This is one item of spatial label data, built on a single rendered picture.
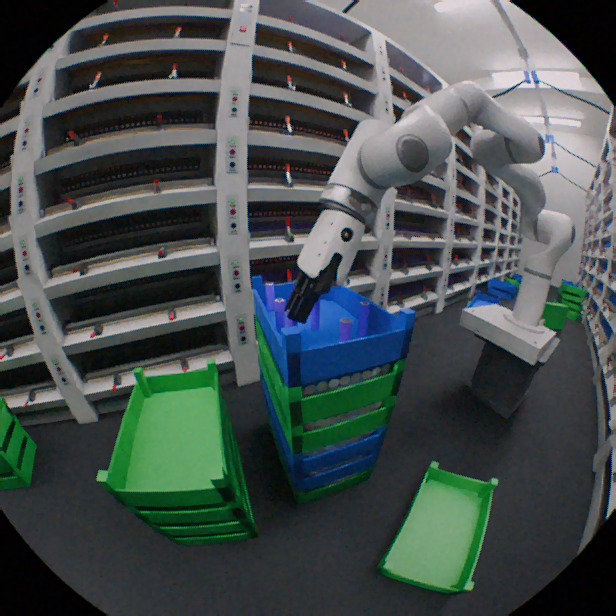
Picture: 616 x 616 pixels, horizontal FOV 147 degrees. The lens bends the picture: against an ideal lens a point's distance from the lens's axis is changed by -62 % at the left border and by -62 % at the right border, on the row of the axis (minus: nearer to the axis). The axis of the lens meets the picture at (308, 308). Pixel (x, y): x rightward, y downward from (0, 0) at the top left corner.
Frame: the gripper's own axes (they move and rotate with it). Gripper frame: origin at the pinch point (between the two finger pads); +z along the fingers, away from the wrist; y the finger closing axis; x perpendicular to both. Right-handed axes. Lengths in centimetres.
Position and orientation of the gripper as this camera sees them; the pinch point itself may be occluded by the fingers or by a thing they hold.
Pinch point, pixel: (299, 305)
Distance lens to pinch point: 37.3
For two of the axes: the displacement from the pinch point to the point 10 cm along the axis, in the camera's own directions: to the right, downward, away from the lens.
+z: -4.3, 8.8, 2.2
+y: -2.7, -3.6, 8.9
